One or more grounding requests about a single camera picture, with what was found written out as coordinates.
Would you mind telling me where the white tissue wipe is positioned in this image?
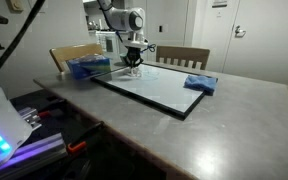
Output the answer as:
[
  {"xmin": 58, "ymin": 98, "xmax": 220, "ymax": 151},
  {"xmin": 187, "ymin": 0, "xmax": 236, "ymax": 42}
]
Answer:
[{"xmin": 126, "ymin": 67, "xmax": 142, "ymax": 77}]

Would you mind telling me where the blue folded cloth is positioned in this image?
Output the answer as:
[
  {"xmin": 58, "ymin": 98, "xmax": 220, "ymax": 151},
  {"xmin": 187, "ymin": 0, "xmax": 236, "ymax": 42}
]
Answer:
[{"xmin": 184, "ymin": 75, "xmax": 217, "ymax": 95}]

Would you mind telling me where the light wooden chair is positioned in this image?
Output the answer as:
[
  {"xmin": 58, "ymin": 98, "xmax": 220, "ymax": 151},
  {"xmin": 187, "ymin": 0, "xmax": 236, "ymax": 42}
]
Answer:
[{"xmin": 49, "ymin": 43, "xmax": 103, "ymax": 72}]

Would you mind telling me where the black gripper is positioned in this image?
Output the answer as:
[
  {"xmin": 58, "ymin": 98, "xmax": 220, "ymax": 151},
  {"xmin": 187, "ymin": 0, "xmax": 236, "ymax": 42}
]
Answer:
[{"xmin": 124, "ymin": 47, "xmax": 143, "ymax": 69}]

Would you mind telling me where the orange black clamp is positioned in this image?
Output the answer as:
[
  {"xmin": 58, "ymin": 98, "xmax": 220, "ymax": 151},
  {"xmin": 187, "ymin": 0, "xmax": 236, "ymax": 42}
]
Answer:
[
  {"xmin": 38, "ymin": 99, "xmax": 67, "ymax": 119},
  {"xmin": 67, "ymin": 121, "xmax": 104, "ymax": 154}
]

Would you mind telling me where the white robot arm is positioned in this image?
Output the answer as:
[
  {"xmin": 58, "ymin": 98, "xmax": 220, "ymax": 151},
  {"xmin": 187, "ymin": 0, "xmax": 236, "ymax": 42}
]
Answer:
[{"xmin": 96, "ymin": 0, "xmax": 148, "ymax": 69}]

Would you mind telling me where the blue tissue box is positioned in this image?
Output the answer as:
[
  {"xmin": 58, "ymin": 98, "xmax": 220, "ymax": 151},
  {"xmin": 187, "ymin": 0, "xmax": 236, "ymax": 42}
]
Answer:
[{"xmin": 67, "ymin": 54, "xmax": 111, "ymax": 79}]

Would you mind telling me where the aluminium rail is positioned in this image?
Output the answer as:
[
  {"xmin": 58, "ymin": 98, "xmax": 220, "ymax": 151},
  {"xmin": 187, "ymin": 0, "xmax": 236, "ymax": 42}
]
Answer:
[{"xmin": 0, "ymin": 107, "xmax": 67, "ymax": 179}]

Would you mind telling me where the white door with handle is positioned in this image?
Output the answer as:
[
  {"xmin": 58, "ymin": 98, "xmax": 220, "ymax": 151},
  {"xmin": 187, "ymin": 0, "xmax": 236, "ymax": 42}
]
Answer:
[{"xmin": 223, "ymin": 0, "xmax": 288, "ymax": 85}]

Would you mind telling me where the green bowl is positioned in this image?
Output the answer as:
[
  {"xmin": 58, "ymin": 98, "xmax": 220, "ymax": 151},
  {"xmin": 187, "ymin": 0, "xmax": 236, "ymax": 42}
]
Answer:
[{"xmin": 120, "ymin": 53, "xmax": 127, "ymax": 65}]

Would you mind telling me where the orange black clamp lower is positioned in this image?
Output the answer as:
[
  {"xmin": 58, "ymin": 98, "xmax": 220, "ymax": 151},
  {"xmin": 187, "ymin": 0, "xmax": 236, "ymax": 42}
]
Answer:
[{"xmin": 67, "ymin": 121, "xmax": 104, "ymax": 154}]

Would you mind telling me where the beige thermostat dial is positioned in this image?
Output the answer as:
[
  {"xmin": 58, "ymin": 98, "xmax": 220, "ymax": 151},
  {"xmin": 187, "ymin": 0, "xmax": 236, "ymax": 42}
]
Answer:
[{"xmin": 7, "ymin": 0, "xmax": 23, "ymax": 12}]

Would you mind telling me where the black framed white board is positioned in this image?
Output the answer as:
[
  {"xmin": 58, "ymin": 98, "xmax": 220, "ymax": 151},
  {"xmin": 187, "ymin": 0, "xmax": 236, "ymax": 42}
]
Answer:
[{"xmin": 92, "ymin": 64, "xmax": 206, "ymax": 120}]

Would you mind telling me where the dark wooden chair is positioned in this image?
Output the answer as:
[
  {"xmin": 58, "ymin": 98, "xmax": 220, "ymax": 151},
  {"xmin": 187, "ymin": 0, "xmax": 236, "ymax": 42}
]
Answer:
[{"xmin": 156, "ymin": 46, "xmax": 210, "ymax": 70}]

